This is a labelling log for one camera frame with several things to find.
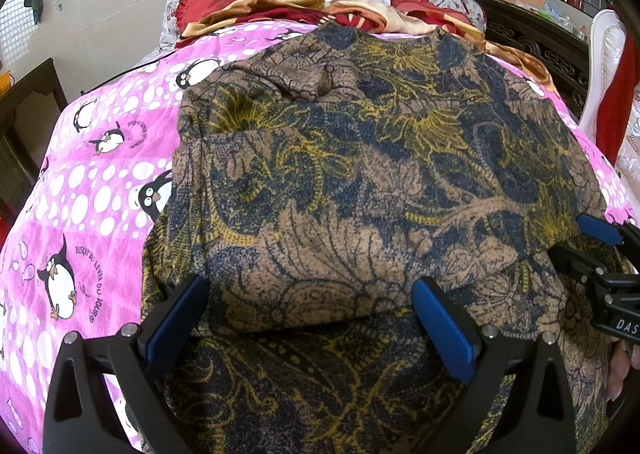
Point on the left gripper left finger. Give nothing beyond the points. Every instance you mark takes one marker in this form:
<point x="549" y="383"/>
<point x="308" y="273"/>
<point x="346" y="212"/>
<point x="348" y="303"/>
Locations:
<point x="80" y="415"/>

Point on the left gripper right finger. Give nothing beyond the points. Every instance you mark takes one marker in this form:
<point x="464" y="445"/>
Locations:
<point x="538" y="416"/>

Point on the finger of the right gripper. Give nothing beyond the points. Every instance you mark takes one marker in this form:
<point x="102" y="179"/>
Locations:
<point x="608" y="233"/>

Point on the brown floral patterned garment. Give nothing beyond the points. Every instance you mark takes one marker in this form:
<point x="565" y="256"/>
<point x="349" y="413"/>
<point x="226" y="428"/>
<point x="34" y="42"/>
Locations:
<point x="313" y="184"/>

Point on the person right hand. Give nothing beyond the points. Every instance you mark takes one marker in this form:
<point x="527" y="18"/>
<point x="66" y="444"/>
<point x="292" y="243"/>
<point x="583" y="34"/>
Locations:
<point x="625" y="357"/>

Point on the red cloth on chair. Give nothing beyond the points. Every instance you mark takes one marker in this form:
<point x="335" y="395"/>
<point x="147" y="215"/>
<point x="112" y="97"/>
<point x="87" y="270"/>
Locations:
<point x="615" y="108"/>

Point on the pink penguin bed blanket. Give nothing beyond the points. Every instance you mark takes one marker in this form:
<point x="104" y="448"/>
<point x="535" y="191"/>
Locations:
<point x="73" y="260"/>

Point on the dark wooden headboard table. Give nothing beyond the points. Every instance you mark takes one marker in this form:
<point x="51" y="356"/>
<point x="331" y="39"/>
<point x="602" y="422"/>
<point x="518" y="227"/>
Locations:
<point x="565" y="56"/>

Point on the white plastic chair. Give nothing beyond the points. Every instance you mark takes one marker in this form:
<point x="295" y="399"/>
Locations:
<point x="606" y="41"/>

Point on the red cushion right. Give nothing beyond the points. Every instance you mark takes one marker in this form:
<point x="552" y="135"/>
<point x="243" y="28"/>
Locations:
<point x="426" y="11"/>

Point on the dark wooden cabinet left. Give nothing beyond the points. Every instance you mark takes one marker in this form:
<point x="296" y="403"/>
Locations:
<point x="29" y="110"/>

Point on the red gold satin blanket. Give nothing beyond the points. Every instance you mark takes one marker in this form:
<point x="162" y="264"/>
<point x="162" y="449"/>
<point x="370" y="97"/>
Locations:
<point x="368" y="16"/>

